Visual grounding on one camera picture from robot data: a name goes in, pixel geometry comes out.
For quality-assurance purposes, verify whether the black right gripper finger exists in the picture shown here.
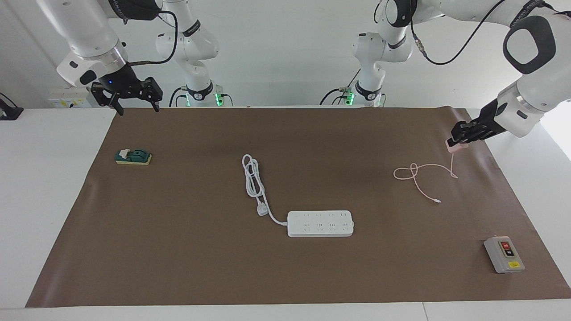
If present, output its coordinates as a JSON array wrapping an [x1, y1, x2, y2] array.
[[143, 78, 164, 113], [91, 86, 124, 117]]

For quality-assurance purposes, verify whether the pink charger block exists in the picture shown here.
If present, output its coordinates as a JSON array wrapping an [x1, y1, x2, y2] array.
[[446, 137, 469, 154]]

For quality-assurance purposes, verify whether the pink charger cable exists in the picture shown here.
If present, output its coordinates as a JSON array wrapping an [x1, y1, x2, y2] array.
[[393, 152, 459, 204]]

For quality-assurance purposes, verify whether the white power strip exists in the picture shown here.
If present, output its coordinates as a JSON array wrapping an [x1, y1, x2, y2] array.
[[287, 210, 354, 238]]

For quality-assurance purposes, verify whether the white box with yellow stickers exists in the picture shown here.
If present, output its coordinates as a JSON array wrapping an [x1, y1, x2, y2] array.
[[49, 98, 92, 109]]

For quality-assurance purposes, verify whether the grey push button box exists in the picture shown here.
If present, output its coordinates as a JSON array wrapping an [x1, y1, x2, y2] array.
[[484, 236, 525, 274]]

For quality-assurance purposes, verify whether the brown table mat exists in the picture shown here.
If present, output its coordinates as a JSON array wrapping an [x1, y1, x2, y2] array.
[[25, 106, 571, 308]]

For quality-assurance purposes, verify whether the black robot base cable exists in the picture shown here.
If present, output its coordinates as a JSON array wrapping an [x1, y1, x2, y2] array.
[[319, 67, 363, 106], [169, 86, 189, 107]]

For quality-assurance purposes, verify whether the green knife switch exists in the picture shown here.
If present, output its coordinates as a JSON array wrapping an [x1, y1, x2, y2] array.
[[114, 148, 153, 166]]

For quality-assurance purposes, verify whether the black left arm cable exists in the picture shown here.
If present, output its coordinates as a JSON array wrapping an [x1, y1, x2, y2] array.
[[410, 0, 510, 66]]

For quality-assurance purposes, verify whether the black camera stand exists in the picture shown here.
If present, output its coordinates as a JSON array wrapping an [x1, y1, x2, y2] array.
[[0, 93, 24, 121]]

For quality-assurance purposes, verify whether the white power strip cord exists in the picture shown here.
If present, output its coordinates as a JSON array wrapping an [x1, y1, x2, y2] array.
[[242, 154, 290, 226]]

